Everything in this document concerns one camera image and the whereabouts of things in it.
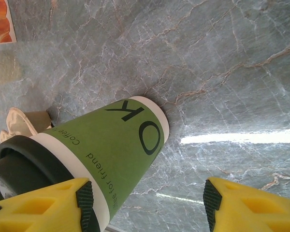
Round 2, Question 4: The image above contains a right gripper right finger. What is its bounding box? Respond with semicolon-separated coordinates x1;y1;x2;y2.
204;177;290;232

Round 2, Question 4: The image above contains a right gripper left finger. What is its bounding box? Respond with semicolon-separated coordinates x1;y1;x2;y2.
0;177;100;232

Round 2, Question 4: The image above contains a black cup lid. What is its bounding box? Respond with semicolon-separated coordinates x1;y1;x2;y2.
0;135;75;201

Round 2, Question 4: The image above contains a brown cardboard cup carrier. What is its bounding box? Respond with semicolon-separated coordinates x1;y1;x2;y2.
0;107;54;143

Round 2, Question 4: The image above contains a green paper coffee cup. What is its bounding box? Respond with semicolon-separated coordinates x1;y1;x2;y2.
37;96;170;232

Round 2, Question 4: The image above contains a printed paper bag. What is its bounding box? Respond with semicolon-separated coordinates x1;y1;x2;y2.
0;0;17;45

